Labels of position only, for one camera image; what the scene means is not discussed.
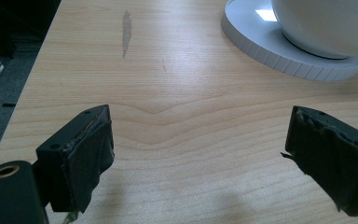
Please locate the white cup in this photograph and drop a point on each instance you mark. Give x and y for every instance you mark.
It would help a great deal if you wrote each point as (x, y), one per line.
(326, 25)

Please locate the white round saucer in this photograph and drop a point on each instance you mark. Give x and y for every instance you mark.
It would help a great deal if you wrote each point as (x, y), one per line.
(261, 37)

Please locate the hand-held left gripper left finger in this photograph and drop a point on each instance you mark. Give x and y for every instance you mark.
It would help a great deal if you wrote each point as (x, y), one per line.
(74, 155)

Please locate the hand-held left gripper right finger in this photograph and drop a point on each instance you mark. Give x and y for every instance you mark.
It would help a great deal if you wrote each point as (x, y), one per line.
(332, 155)

